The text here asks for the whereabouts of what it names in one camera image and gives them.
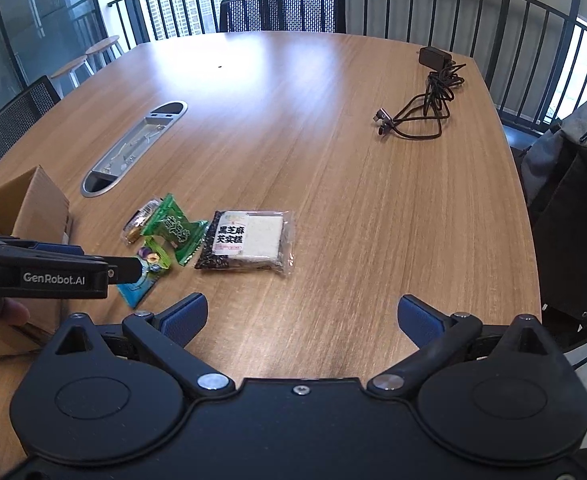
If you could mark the wooden stool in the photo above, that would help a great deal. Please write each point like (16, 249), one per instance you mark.
(102, 46)
(70, 66)

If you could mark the grey backpack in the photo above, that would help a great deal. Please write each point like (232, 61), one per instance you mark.
(548, 160)

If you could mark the dark green snack packet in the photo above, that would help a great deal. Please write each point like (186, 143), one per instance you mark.
(173, 227)

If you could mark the cardboard box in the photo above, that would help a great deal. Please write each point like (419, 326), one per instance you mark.
(38, 205)

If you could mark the small blue nut packet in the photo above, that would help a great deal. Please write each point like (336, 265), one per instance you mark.
(141, 287)

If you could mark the black mesh office chair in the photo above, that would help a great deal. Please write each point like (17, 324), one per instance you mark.
(283, 12)
(8, 125)

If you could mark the white sesame cake packet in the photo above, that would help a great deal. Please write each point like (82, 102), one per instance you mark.
(258, 237)

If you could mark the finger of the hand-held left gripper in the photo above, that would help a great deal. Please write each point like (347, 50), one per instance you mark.
(58, 249)
(126, 269)

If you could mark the brown clear-wrap snack packet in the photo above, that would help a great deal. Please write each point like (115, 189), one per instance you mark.
(138, 222)

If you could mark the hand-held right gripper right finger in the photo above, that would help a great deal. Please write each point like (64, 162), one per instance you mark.
(418, 317)

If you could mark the black metal railing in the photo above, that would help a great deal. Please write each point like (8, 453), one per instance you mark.
(568, 60)

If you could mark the black power adapter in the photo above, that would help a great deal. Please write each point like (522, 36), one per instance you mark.
(433, 56)

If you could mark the black jacket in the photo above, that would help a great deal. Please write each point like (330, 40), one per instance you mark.
(583, 240)

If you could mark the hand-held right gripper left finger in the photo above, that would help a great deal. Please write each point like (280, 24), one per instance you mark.
(188, 316)

